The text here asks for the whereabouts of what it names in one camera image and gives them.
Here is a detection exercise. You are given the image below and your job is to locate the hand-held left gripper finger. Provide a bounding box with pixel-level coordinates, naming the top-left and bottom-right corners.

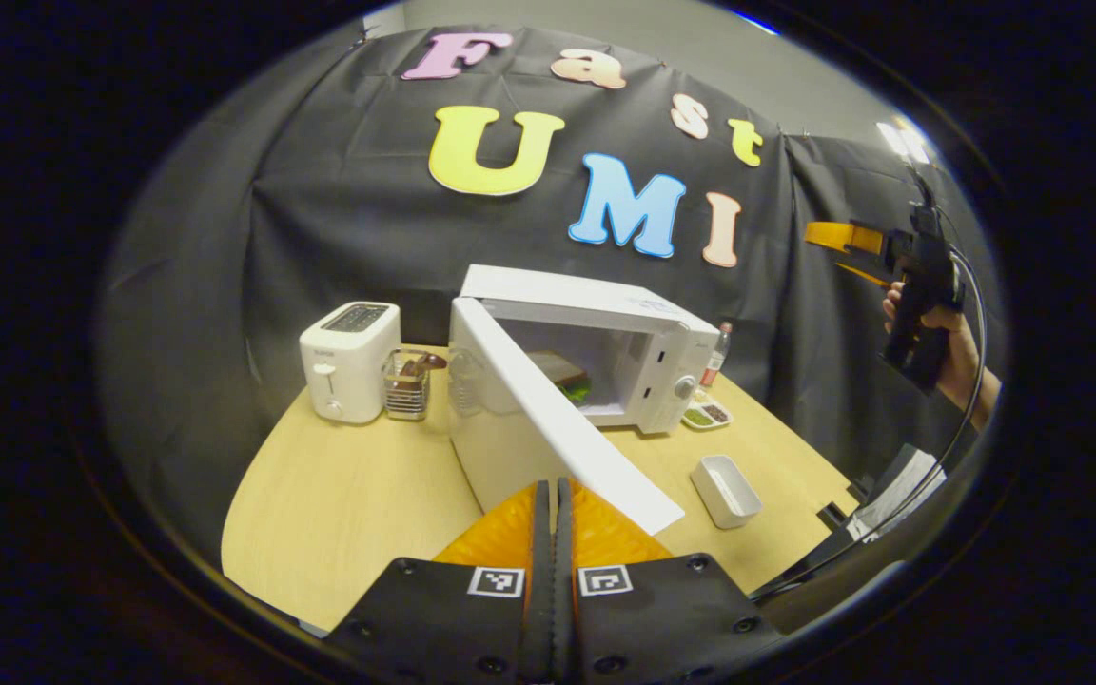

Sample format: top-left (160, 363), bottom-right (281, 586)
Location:
top-left (556, 476), bottom-right (787, 685)
top-left (324, 479), bottom-right (554, 685)

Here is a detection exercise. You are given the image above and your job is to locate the lettuce sandwich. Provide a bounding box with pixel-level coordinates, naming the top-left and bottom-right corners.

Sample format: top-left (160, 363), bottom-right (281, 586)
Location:
top-left (524, 350), bottom-right (597, 405)

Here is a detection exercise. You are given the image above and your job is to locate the white microwave oven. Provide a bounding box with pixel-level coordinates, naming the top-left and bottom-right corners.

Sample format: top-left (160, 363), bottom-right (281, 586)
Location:
top-left (446, 264), bottom-right (722, 537)

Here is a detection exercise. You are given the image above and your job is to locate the small ceiling light panel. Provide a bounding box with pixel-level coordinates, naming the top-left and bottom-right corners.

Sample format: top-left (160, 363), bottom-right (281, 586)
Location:
top-left (876, 116), bottom-right (934, 165)

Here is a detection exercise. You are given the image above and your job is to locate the white rectangular tray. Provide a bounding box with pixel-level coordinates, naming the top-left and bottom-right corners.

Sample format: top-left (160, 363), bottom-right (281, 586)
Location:
top-left (690, 455), bottom-right (764, 531)

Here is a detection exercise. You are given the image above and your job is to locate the clear water bottle red label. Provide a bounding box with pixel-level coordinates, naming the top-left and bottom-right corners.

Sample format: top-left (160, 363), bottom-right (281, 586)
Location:
top-left (700, 322), bottom-right (734, 389)

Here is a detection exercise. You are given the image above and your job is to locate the white divided dish with beans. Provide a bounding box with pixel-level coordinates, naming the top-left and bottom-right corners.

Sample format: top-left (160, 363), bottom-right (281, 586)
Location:
top-left (681, 388), bottom-right (733, 432)

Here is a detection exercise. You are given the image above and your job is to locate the brown utensil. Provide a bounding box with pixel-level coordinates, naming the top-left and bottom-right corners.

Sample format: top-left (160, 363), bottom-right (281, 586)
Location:
top-left (396, 351), bottom-right (448, 382)

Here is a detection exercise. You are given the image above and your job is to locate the dark stand with white sheet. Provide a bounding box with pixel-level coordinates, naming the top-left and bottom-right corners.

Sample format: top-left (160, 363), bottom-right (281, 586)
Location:
top-left (816, 442), bottom-right (949, 572)

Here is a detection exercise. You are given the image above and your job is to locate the white toaster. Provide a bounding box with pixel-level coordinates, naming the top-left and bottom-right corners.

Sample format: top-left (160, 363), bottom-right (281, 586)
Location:
top-left (299, 301), bottom-right (402, 425)

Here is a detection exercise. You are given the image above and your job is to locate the black backdrop cloth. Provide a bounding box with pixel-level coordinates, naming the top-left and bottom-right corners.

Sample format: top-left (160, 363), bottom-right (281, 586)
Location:
top-left (101, 27), bottom-right (1006, 534)

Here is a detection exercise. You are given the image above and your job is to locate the black cable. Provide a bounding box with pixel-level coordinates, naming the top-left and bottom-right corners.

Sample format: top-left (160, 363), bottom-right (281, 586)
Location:
top-left (750, 164), bottom-right (989, 602)

